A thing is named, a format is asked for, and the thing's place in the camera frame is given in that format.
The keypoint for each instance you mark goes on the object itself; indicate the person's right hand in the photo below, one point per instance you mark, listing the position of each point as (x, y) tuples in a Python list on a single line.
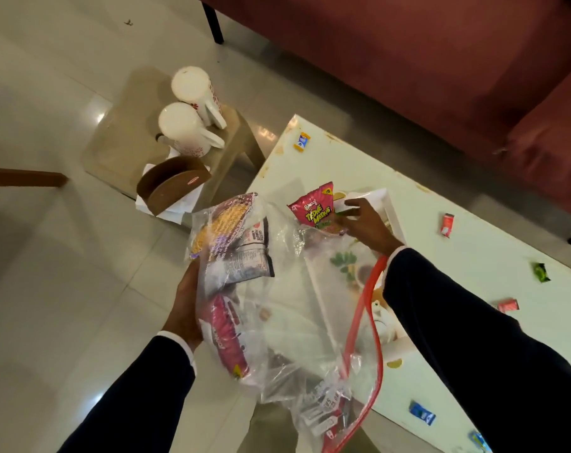
[(372, 228)]

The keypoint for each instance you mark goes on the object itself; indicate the person's left hand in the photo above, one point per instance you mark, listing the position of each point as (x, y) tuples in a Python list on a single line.
[(184, 311)]

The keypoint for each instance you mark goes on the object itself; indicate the pink snack packet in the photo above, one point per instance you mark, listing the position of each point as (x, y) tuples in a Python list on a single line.
[(224, 334), (311, 207)]

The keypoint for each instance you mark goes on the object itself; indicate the red candy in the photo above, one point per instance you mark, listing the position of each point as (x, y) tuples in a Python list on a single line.
[(447, 225), (507, 306)]

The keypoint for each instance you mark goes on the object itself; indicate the salted peanuts packet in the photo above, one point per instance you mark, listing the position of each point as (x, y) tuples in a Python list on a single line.
[(247, 264)]

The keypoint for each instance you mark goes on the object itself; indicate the maroon and yellow snack packet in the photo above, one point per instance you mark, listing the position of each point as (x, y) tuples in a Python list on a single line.
[(221, 226)]

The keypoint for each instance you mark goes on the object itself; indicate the clear zip bag red seal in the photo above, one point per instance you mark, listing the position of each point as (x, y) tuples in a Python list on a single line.
[(290, 325)]

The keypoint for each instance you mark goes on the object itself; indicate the yellow and blue candy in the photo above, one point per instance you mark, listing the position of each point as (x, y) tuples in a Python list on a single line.
[(302, 141)]

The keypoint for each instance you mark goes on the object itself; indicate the white printed tray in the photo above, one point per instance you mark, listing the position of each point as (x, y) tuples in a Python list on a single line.
[(398, 346)]

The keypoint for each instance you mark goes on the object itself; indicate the bright green candy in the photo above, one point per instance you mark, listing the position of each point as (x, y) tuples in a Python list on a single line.
[(540, 272)]

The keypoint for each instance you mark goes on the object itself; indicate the white floral mug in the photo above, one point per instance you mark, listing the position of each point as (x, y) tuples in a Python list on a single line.
[(184, 129), (193, 89)]

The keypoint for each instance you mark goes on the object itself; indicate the person's right forearm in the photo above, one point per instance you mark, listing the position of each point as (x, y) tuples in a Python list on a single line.
[(479, 353)]

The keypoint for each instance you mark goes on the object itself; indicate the person's left forearm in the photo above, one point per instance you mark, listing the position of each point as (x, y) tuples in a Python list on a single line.
[(134, 405)]

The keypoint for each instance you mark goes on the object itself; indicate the white coffee table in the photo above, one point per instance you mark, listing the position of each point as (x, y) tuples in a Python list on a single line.
[(455, 287)]

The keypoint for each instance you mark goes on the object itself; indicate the red sofa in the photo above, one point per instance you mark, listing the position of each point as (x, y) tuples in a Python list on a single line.
[(384, 51)]

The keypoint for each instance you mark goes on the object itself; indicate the beige plastic stool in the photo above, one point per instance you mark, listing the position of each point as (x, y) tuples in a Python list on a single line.
[(125, 132)]

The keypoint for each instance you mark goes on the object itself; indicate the brown wooden furniture frame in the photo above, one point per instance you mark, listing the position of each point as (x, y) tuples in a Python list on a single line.
[(26, 176)]

